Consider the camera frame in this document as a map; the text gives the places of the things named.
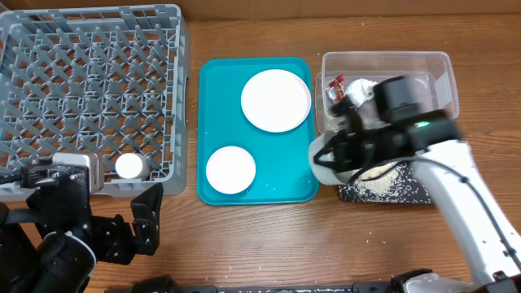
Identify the clear plastic bin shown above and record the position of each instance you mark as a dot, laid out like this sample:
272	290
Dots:
430	74

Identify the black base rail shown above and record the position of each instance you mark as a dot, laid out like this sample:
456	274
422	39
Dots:
285	289

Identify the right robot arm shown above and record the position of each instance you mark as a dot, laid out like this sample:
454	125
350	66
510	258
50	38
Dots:
442	161

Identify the white wrapper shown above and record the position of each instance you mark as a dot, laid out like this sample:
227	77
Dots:
360	91

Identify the grey bowl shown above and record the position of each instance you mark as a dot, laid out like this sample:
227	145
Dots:
316	154

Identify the pile of rice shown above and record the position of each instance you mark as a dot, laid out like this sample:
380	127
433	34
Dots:
382	183

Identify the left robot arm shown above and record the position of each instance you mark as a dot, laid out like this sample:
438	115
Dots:
54	244

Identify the white cup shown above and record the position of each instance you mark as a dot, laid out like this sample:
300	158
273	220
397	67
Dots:
132	166

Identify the red snack wrapper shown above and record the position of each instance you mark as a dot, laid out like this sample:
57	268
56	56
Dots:
335	89

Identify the black tray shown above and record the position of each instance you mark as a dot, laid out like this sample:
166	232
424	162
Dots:
390	191

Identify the grey plastic dish rack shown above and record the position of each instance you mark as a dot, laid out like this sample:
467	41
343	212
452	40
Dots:
107	80

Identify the teal serving tray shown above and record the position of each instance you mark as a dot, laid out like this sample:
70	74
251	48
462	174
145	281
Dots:
283	174

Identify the pink bowl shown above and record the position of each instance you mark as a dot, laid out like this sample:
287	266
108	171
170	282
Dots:
230	170

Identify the large white plate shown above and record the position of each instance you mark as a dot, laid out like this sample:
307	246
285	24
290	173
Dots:
276	100

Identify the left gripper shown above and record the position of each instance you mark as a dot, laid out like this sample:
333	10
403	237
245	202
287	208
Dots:
120	246

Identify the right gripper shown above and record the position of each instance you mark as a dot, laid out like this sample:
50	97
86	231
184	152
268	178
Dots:
354	143

